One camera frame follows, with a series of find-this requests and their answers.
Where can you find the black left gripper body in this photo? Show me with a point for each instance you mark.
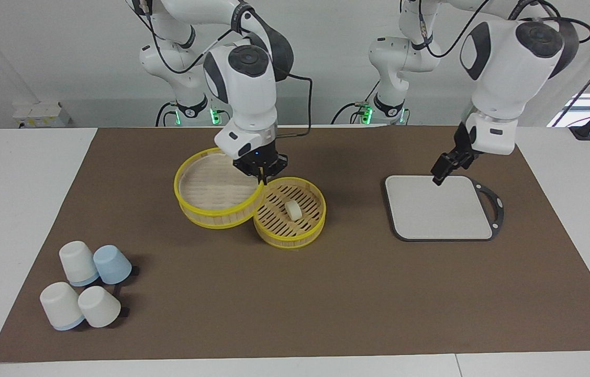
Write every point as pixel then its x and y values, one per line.
pixel 463 152

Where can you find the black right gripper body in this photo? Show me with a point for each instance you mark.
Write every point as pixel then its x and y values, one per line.
pixel 260 161

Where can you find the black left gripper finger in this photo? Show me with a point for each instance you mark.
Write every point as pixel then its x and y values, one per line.
pixel 455 166
pixel 438 170

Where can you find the white steamed bun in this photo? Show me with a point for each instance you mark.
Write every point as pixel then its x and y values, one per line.
pixel 293 210

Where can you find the yellow bamboo steamer lid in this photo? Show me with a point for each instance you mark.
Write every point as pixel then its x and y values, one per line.
pixel 211 188

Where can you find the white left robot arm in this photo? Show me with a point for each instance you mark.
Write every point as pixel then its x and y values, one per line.
pixel 504 78

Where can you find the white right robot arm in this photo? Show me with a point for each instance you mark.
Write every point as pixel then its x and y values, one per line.
pixel 247 99

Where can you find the yellow slatted bamboo steamer tier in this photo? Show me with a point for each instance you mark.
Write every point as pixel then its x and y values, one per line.
pixel 274 209

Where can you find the grey cutting board black rim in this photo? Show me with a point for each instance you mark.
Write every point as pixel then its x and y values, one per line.
pixel 436 209

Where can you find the brown table mat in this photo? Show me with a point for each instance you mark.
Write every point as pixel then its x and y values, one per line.
pixel 195 293

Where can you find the light blue cup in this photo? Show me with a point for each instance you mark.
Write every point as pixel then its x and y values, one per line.
pixel 112 264

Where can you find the white box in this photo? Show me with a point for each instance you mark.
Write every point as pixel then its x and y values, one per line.
pixel 41 114

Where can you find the white cup with blue rim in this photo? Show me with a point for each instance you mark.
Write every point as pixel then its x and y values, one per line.
pixel 60 306

